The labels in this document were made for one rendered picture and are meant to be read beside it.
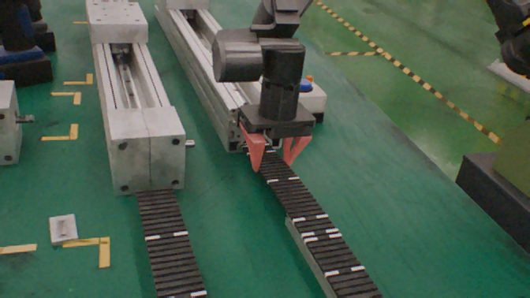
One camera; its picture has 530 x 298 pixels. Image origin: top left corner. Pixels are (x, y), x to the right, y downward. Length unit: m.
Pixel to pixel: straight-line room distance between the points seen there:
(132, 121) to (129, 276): 0.23
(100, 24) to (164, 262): 0.60
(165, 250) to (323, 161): 0.37
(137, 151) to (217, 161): 0.17
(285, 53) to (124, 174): 0.28
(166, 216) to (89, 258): 0.10
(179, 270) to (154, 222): 0.09
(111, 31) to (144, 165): 0.41
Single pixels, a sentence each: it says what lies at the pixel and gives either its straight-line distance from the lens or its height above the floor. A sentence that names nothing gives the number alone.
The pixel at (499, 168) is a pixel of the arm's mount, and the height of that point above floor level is 0.79.
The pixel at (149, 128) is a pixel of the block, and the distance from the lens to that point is 0.73.
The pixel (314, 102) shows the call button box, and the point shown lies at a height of 0.83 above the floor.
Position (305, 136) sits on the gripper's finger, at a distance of 0.75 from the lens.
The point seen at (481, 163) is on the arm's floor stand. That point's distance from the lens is 1.00.
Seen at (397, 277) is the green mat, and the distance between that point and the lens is 0.68.
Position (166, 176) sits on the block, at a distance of 0.75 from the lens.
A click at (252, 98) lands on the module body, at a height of 0.84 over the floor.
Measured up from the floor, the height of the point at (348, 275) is 0.81.
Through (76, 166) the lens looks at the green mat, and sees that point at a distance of 0.83.
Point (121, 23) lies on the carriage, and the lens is 1.08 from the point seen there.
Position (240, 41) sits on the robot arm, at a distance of 0.70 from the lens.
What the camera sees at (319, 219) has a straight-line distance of 0.68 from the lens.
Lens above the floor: 1.22
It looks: 30 degrees down
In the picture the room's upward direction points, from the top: 7 degrees clockwise
